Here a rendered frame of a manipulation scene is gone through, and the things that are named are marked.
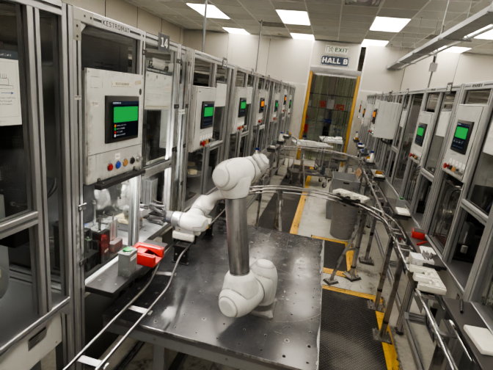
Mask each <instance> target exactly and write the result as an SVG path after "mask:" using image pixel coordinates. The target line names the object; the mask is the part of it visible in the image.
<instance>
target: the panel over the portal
mask: <svg viewBox="0 0 493 370"><path fill-rule="evenodd" d="M326 45H330V46H345V47H349V48H348V55H344V54H328V53H325V49H326ZM361 46H362V45H360V44H359V43H343V42H334V41H325V40H315V42H314V47H313V55H312V61H311V67H319V68H333V69H341V70H355V71H357V66H358V62H359V55H360V51H361ZM321 55H330V56H337V57H350V60H349V64H348V68H347V67H339V66H331V65H320V63H321Z"/></svg>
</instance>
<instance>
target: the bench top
mask: <svg viewBox="0 0 493 370"><path fill-rule="evenodd" d="M247 227H248V240H249V266H251V265H252V264H253V263H254V262H255V261H257V260H259V259H266V260H268V261H271V262H272V263H273V265H275V267H276V269H277V290H276V294H275V297H274V298H275V299H277V304H276V305H275V307H274V312H273V319H272V320H269V319H266V318H263V317H260V316H255V315H252V314H247V315H245V316H241V317H238V318H235V317H229V316H225V315H224V314H223V313H222V312H221V310H220V307H219V295H220V293H221V291H222V287H223V283H224V277H225V275H226V274H227V273H228V271H229V270H230V268H229V256H228V244H227V222H226V220H220V219H216V220H215V223H214V224H213V237H212V236H205V235H204V236H203V237H202V238H201V240H199V241H198V243H196V244H193V245H192V246H191V248H190V251H188V263H189V265H188V266H184V265H181V264H178V265H177V268H176V270H175V273H177V274H176V276H175V277H173V279H172V282H171V283H170V285H169V288H168V289H167V291H166V292H165V294H164V295H163V296H162V298H161V299H160V300H159V301H158V302H157V303H156V304H155V305H154V307H153V308H152V309H151V311H153V312H152V313H151V314H150V315H146V316H145V318H144V319H143V320H142V321H141V322H140V323H139V324H138V325H137V326H136V328H135V330H138V331H141V332H144V333H149V334H151V335H156V336H159V337H162V338H167V339H169V340H173V341H177V342H181V343H183V344H188V345H191V346H193V347H199V348H201V349H206V350H209V351H212V352H217V353H219V354H223V355H227V356H230V357H233V358H238V359H241V360H245V361H249V362H251V363H256V364H259V365H262V366H267V367H269V368H273V369H277V370H318V363H319V347H320V331H321V301H322V297H321V296H322V283H323V270H324V240H323V239H316V238H312V237H308V236H301V235H297V234H293V233H286V232H282V231H276V230H271V229H268V228H261V227H257V226H253V225H247ZM256 228H257V229H256ZM263 240H265V241H263ZM291 240H293V241H291ZM258 251H259V253H258ZM172 259H174V247H173V248H172V249H171V250H170V251H169V252H168V253H167V254H166V255H165V256H164V257H163V258H162V260H161V263H160V264H159V266H158V269H157V272H172V271H173V269H174V266H175V263H172ZM156 265H157V264H156ZM156 265H155V266H154V267H153V268H151V269H150V270H149V271H148V272H147V273H146V274H144V275H143V276H142V277H141V278H140V279H139V280H138V281H137V282H136V283H135V284H134V285H132V287H130V288H129V290H127V292H126V293H124V295H122V296H121V297H120V298H119V299H118V300H117V301H116V302H115V303H114V304H113V305H112V306H111V307H109V308H108V309H107V310H106V311H105V312H104V313H103V314H102V317H103V320H104V321H105V322H110V321H111V320H112V319H113V318H114V317H115V316H116V315H117V314H118V313H119V312H121V310H122V309H123V308H124V307H125V306H126V305H127V304H128V303H129V302H130V301H131V300H132V299H133V298H134V297H135V296H136V295H137V294H138V293H139V292H140V291H141V290H142V289H143V288H144V287H145V286H146V284H147V282H148V281H149V279H150V278H151V276H152V272H153V271H154V269H155V268H156ZM170 277H171V276H165V275H154V277H153V279H152V281H151V283H150V285H149V286H148V287H147V288H146V289H145V291H144V292H143V293H142V294H141V295H140V296H139V297H138V298H137V299H136V300H135V301H134V302H133V303H132V304H131V305H134V306H136V307H140V308H145V309H148V308H149V307H150V306H151V305H152V304H153V302H154V301H155V300H156V299H157V298H158V296H159V295H160V294H161V293H162V291H163V290H164V289H165V287H166V286H167V284H168V282H169V279H170ZM142 315H143V313H138V312H135V311H130V310H127V309H126V310H125V311H124V312H123V313H122V315H121V316H120V317H119V318H118V319H117V320H116V321H115V322H114V323H113V324H117V325H119V326H123V327H127V328H132V327H133V325H134V324H135V323H136V322H137V321H138V319H139V318H140V317H141V316H142ZM307 345H310V346H311V347H307ZM282 355H285V356H286V357H285V358H284V357H283V356H282Z"/></svg>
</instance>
